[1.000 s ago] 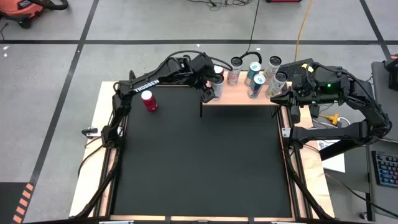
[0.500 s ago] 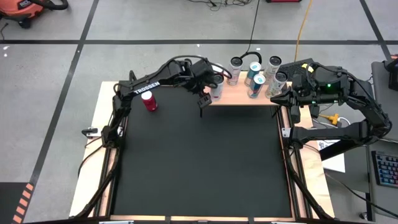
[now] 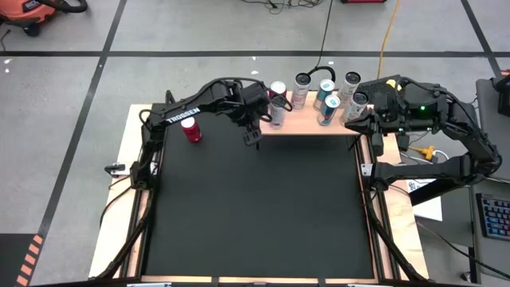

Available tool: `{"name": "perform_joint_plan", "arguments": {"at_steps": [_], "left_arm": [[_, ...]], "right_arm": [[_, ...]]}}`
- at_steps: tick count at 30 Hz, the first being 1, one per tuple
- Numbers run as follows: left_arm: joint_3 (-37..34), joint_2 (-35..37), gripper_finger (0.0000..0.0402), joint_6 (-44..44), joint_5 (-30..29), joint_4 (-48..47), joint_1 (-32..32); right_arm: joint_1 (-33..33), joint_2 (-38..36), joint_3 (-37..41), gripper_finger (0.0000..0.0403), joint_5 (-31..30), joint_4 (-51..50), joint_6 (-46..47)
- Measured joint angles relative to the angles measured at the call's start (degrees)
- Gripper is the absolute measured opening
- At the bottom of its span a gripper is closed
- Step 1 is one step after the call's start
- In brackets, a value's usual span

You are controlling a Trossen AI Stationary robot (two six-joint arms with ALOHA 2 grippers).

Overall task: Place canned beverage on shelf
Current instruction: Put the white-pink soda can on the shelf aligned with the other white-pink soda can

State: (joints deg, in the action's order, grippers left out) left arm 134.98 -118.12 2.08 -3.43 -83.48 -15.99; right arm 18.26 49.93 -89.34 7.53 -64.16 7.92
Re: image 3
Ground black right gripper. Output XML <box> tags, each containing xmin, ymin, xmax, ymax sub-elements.
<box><xmin>344</xmin><ymin>99</ymin><xmax>411</xmax><ymax>158</ymax></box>

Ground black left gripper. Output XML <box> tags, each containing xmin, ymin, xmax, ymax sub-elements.
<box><xmin>238</xmin><ymin>83</ymin><xmax>292</xmax><ymax>147</ymax></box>

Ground white Celsius can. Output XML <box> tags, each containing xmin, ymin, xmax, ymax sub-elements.
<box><xmin>269</xmin><ymin>95</ymin><xmax>288</xmax><ymax>130</ymax></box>
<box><xmin>335</xmin><ymin>71</ymin><xmax>363</xmax><ymax>108</ymax></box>

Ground Celsius Tropical Vibe can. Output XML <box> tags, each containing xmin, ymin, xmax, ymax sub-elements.
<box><xmin>339</xmin><ymin>91</ymin><xmax>370</xmax><ymax>125</ymax></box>

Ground red Coca-Cola Zero can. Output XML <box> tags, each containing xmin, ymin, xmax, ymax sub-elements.
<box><xmin>180</xmin><ymin>115</ymin><xmax>203</xmax><ymax>144</ymax></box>
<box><xmin>269</xmin><ymin>81</ymin><xmax>288</xmax><ymax>100</ymax></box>

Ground Celsius Peach Vibe can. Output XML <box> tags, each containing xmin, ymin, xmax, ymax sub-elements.
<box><xmin>290</xmin><ymin>73</ymin><xmax>312</xmax><ymax>111</ymax></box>

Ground blue Red Bull can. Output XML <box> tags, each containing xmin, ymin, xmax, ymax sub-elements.
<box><xmin>316</xmin><ymin>93</ymin><xmax>342</xmax><ymax>127</ymax></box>
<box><xmin>312</xmin><ymin>78</ymin><xmax>336</xmax><ymax>112</ymax></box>

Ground wooden shelf black legs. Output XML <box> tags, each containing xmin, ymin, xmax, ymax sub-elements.
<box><xmin>257</xmin><ymin>90</ymin><xmax>364</xmax><ymax>151</ymax></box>

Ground yellow power splitter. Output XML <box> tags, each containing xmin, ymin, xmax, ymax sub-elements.
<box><xmin>414</xmin><ymin>145</ymin><xmax>437</xmax><ymax>159</ymax></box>

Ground white paper sheet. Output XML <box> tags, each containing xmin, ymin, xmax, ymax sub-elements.
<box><xmin>406</xmin><ymin>177</ymin><xmax>443</xmax><ymax>222</ymax></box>

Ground black desk device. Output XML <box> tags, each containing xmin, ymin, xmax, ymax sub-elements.
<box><xmin>492</xmin><ymin>73</ymin><xmax>510</xmax><ymax>117</ymax></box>

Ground black keyboard coloured keys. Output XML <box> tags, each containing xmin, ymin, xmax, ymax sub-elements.
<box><xmin>476</xmin><ymin>193</ymin><xmax>510</xmax><ymax>242</ymax></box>

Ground black white clamp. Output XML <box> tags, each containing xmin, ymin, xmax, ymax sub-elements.
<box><xmin>104</xmin><ymin>162</ymin><xmax>127</xmax><ymax>179</ymax></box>

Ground gray desk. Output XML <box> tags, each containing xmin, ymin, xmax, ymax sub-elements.
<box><xmin>410</xmin><ymin>159</ymin><xmax>510</xmax><ymax>287</ymax></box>

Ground orange shop vacuum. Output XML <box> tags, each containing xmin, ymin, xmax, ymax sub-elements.
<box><xmin>0</xmin><ymin>0</ymin><xmax>59</xmax><ymax>37</ymax></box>

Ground black orange hazard floor mat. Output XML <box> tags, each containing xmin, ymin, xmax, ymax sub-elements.
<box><xmin>0</xmin><ymin>233</ymin><xmax>45</xmax><ymax>287</ymax></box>

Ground black aluminium table frame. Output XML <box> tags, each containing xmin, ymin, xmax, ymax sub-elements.
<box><xmin>95</xmin><ymin>89</ymin><xmax>430</xmax><ymax>282</ymax></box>

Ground black coiled cable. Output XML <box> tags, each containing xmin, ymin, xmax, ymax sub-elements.
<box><xmin>305</xmin><ymin>0</ymin><xmax>338</xmax><ymax>85</ymax></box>

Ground yellow extension cable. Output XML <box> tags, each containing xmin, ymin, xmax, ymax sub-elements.
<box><xmin>376</xmin><ymin>0</ymin><xmax>402</xmax><ymax>81</ymax></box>

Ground black cable bundle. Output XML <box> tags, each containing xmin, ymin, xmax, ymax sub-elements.
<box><xmin>238</xmin><ymin>0</ymin><xmax>324</xmax><ymax>15</ymax></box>

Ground black vacuum hose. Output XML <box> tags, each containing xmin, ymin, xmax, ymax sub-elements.
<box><xmin>37</xmin><ymin>0</ymin><xmax>88</xmax><ymax>14</ymax></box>

